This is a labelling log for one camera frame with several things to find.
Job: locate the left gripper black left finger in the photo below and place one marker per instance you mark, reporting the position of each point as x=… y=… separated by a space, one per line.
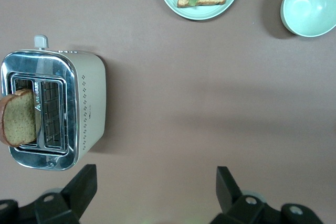
x=68 y=200

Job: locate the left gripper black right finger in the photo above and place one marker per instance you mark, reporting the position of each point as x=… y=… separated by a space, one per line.
x=236 y=208

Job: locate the rounded brown bread slice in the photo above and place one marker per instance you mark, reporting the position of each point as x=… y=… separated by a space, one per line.
x=19 y=121

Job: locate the pale green bowl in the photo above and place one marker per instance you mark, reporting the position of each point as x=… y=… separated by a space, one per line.
x=309 y=6

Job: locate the beige chrome toaster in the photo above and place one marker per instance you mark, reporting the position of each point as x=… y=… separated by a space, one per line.
x=92 y=98

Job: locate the brown table cover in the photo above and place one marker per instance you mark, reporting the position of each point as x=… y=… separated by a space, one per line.
x=183 y=77

